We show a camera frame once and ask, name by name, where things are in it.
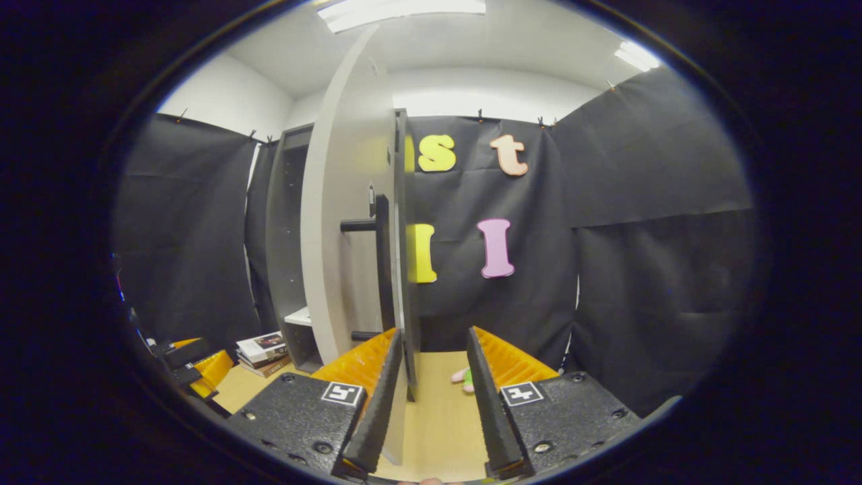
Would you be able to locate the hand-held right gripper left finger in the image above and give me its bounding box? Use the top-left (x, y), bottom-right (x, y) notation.
top-left (226, 327), bottom-right (405, 480)

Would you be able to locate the small ceiling light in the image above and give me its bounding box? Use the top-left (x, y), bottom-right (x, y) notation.
top-left (614, 40), bottom-right (662, 73)

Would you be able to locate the black book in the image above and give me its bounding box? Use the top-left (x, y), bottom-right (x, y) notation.
top-left (237, 353), bottom-right (290, 370)

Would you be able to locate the beige cabinet door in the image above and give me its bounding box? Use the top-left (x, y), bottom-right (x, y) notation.
top-left (300, 26), bottom-right (409, 467)

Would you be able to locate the dark grey cabinet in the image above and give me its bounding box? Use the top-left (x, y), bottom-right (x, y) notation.
top-left (265, 108), bottom-right (423, 403)

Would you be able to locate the black door handle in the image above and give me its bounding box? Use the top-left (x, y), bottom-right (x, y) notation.
top-left (340, 194), bottom-right (395, 342)

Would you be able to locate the brown book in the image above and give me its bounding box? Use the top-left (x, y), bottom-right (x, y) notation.
top-left (242, 360), bottom-right (292, 379)

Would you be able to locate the black backdrop cloth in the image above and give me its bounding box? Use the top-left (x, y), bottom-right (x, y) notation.
top-left (111, 64), bottom-right (758, 418)

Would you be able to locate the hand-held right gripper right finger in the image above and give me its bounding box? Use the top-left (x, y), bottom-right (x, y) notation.
top-left (467, 326), bottom-right (642, 480)

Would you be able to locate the white book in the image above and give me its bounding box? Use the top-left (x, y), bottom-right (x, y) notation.
top-left (236, 331), bottom-right (288, 363)

